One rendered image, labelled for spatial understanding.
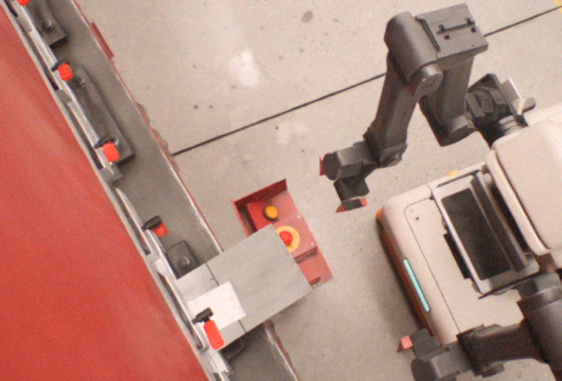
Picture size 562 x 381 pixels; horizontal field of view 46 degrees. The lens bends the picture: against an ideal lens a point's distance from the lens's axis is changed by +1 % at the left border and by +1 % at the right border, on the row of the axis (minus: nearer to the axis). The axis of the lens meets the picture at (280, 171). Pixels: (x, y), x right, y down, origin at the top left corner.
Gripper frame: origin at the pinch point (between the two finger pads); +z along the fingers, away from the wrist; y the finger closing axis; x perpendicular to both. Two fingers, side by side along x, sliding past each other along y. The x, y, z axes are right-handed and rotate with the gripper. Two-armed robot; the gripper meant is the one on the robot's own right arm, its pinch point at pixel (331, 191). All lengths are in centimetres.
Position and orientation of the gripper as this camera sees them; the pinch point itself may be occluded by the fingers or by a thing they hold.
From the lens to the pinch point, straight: 151.9
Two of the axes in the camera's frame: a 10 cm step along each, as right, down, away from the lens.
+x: 8.5, -1.8, 5.0
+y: 3.7, 8.8, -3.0
